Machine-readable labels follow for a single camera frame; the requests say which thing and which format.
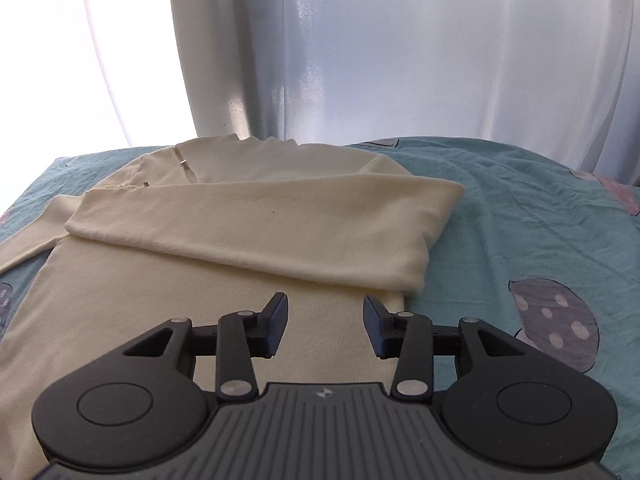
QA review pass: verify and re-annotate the cream knit sweater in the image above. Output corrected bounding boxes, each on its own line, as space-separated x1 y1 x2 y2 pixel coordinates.
1 136 464 479

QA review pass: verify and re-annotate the teal printed bed sheet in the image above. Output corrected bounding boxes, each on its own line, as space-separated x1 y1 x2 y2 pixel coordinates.
1 139 639 479

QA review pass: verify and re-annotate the white sheer curtain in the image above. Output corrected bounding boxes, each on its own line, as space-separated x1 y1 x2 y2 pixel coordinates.
1 0 196 209

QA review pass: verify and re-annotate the grey blackout curtain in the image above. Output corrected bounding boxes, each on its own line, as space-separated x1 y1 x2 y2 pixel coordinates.
170 0 639 183

